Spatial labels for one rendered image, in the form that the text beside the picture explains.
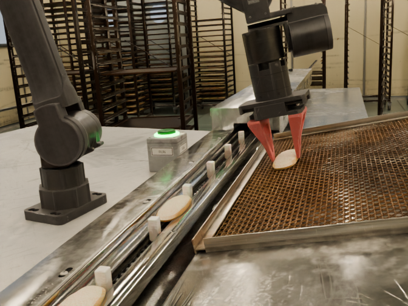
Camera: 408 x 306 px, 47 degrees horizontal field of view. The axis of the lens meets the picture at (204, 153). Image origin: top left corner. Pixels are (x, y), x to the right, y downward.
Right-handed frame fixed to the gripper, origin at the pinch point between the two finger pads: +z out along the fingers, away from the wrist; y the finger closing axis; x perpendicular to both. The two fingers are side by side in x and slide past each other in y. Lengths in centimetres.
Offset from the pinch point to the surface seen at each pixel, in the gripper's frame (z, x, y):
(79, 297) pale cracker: 2.2, -37.3, -14.7
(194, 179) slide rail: 3.0, 3.6, -17.6
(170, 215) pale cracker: 2.8, -14.9, -14.5
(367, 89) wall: 80, 698, 6
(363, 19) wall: -25, 698, 16
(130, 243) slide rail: 3.0, -23.2, -16.7
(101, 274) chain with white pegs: 1.6, -34.0, -14.0
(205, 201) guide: 3.2, -9.4, -11.2
